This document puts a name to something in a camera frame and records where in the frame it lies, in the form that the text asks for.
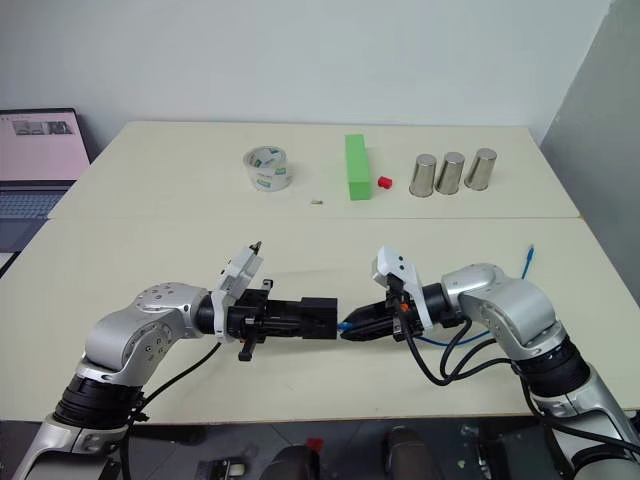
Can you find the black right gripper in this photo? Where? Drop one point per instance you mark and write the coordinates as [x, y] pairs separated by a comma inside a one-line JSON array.
[[406, 317]]

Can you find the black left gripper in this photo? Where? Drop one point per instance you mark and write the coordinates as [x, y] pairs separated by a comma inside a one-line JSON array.
[[247, 312]]

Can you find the small black box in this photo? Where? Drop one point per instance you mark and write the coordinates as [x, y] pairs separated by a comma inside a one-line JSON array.
[[320, 312]]

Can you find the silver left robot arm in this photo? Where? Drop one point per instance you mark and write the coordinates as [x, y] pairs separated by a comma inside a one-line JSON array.
[[150, 325]]

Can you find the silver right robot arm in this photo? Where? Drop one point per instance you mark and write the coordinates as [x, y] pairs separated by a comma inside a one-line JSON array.
[[505, 305]]

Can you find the small red block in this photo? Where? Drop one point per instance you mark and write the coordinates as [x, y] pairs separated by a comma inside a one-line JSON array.
[[384, 182]]

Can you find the dark rounded shape, red tag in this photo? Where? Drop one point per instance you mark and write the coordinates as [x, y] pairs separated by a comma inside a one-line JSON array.
[[292, 462]]

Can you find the clear packing tape roll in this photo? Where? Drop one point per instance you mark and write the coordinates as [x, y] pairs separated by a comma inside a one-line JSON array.
[[267, 172]]

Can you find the green rectangular block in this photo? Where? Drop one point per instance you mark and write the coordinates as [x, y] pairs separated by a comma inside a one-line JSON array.
[[357, 170]]

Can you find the steel cup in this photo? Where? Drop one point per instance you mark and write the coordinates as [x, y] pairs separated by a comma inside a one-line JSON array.
[[481, 169], [422, 175], [450, 172]]

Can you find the grey partition panel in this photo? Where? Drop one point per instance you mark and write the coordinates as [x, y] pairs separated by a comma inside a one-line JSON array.
[[600, 125]]

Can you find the open laptop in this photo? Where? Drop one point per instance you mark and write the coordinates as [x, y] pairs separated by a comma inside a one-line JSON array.
[[35, 145]]

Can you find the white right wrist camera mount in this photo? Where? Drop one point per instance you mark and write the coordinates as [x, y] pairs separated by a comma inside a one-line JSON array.
[[400, 267]]

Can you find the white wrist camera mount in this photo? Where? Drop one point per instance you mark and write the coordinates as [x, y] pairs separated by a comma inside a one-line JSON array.
[[400, 267], [239, 272]]

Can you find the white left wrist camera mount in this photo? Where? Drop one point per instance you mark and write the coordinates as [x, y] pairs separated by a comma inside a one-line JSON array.
[[239, 272]]

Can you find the metal bracket under table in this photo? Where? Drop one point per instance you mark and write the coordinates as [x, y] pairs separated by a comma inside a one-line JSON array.
[[220, 470]]

